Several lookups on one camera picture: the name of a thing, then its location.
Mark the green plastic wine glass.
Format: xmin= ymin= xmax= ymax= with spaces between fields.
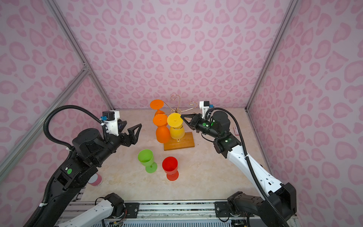
xmin=138 ymin=149 xmax=157 ymax=174

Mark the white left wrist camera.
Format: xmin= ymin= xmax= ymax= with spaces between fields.
xmin=101 ymin=110 xmax=127 ymax=136

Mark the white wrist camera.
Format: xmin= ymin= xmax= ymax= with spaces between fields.
xmin=199 ymin=101 xmax=214 ymax=119
xmin=101 ymin=110 xmax=127 ymax=136

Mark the pink white tape roll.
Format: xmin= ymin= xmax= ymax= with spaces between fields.
xmin=88 ymin=173 xmax=103 ymax=186

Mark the yellow plastic wine glass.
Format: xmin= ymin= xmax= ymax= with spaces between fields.
xmin=167 ymin=113 xmax=185 ymax=140

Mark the wooden rack base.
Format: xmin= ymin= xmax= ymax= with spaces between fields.
xmin=164 ymin=132 xmax=195 ymax=151

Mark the orange wine glass front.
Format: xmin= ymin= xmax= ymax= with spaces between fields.
xmin=153 ymin=114 xmax=171 ymax=144

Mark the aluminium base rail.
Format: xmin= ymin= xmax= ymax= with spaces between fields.
xmin=56 ymin=199 xmax=264 ymax=227

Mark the orange wine glass rear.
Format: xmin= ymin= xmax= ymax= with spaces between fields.
xmin=150 ymin=99 xmax=165 ymax=116

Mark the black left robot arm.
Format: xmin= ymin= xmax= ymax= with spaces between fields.
xmin=25 ymin=124 xmax=142 ymax=227

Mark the red plastic wine glass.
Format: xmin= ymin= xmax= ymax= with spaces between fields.
xmin=162 ymin=157 xmax=179 ymax=181

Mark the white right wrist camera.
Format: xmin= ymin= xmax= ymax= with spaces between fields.
xmin=199 ymin=101 xmax=214 ymax=119

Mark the small pink white box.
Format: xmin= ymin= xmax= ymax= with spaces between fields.
xmin=233 ymin=127 xmax=240 ymax=136

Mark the orange wine glass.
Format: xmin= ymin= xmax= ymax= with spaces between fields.
xmin=153 ymin=114 xmax=171 ymax=144
xmin=150 ymin=99 xmax=165 ymax=116

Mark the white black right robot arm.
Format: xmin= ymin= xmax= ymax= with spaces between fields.
xmin=181 ymin=107 xmax=297 ymax=227

